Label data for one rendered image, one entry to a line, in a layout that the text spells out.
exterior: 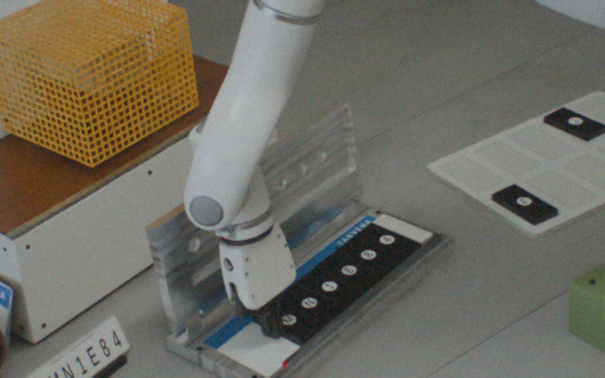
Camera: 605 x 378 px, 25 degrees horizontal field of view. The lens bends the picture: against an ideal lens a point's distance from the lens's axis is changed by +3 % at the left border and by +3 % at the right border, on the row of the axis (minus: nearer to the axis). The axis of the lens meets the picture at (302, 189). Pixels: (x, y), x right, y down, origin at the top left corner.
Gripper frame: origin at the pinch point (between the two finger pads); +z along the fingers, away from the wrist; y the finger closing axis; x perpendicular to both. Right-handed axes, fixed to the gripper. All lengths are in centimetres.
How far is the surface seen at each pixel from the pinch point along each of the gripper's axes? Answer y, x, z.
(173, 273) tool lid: -7.3, 9.2, -10.7
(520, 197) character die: 51, -9, 4
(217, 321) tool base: -2.0, 9.4, 0.6
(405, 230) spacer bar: 31.7, -0.4, 1.8
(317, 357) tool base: 0.7, -7.0, 4.5
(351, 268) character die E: 18.5, 0.2, 1.5
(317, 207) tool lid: 23.8, 9.8, -5.0
